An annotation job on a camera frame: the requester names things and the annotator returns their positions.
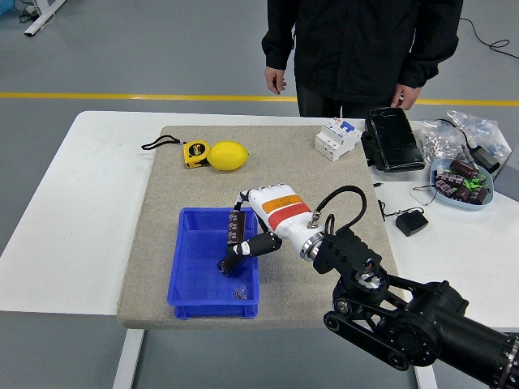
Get flat black power adapter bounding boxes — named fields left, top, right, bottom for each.
left=395, top=207, right=430, bottom=237

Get white table leg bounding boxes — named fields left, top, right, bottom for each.
left=413, top=365, right=440, bottom=389
left=112, top=327, right=146, bottom=389

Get black floor cable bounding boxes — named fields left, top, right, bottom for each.
left=460, top=18, right=519, bottom=62

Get yellow tape measure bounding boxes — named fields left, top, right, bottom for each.
left=140, top=136, right=211, bottom=169

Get black case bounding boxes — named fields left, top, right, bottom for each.
left=359, top=105, right=426, bottom=173

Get person's right hand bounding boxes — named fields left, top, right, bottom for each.
left=264, top=66, right=288, bottom=96

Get clear bag of blue parts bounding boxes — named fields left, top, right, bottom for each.
left=449, top=109, right=513, bottom=159

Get thin black cable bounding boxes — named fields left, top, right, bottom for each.
left=371, top=182, right=438, bottom=222

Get white blue circuit breaker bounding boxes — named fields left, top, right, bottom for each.
left=315, top=117, right=362, bottom=162

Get grey-brown mat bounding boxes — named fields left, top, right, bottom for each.
left=116, top=124, right=409, bottom=330

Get person's left hand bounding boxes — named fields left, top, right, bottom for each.
left=391, top=83, right=421, bottom=111

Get clear bag of washers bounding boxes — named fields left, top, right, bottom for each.
left=413, top=119, right=467, bottom=163

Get blue plastic box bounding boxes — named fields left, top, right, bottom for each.
left=165, top=206, right=260, bottom=320

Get yellow lemon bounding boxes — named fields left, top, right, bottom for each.
left=206, top=139, right=250, bottom=172

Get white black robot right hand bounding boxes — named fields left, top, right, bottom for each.
left=225, top=184, right=325, bottom=260

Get white background table frame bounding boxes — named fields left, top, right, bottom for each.
left=23, top=0, right=68, bottom=38

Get person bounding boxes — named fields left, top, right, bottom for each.
left=261, top=0, right=465, bottom=118

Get light blue bowl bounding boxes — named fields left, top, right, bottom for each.
left=429, top=156, right=495, bottom=212

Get green plastic connectors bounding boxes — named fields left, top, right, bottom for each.
left=463, top=172, right=488, bottom=191

